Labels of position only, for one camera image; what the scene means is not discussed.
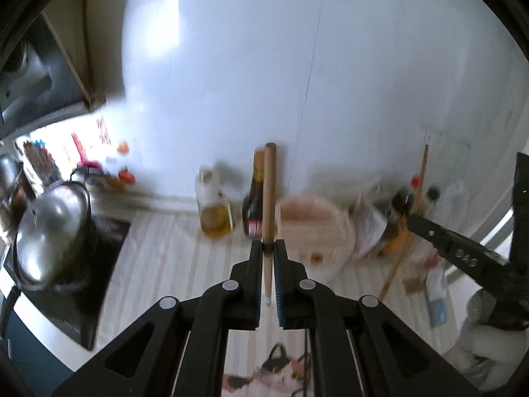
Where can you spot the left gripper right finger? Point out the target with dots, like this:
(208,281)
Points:
(359,347)

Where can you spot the black induction cooker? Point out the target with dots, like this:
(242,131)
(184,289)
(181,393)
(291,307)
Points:
(75,308)

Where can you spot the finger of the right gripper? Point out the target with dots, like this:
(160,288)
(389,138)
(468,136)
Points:
(485,267)

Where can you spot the range hood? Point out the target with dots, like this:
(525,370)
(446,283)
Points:
(40,84)

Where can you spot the oil bottle with white cap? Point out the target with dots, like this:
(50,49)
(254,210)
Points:
(214,209)

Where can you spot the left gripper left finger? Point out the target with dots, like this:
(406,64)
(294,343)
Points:
(176,348)

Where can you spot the wooden chopstick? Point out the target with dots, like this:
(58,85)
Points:
(399,245)
(270,156)

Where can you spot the dark chopstick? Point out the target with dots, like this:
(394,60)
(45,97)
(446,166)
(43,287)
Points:
(307,364)

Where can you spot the cat shaped mat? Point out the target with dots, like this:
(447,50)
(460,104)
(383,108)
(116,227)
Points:
(279,375)

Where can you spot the striped tablecloth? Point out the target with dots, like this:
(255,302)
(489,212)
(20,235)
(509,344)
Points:
(168,255)

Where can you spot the steel kettle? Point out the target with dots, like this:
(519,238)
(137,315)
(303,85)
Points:
(13,198)

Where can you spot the steel wok lid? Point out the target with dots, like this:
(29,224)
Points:
(54,237)

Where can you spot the blue cloth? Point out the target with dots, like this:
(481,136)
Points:
(437,312)

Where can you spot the white folded paper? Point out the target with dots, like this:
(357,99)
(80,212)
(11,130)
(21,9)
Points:
(436,284)

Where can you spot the pink utensil holder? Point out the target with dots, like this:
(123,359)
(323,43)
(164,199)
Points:
(316,233)

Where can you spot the dark sauce bottle brown cap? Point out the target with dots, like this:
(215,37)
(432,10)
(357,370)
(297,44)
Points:
(252,206)

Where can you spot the soy sauce bottle red cap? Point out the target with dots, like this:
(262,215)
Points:
(400,207)

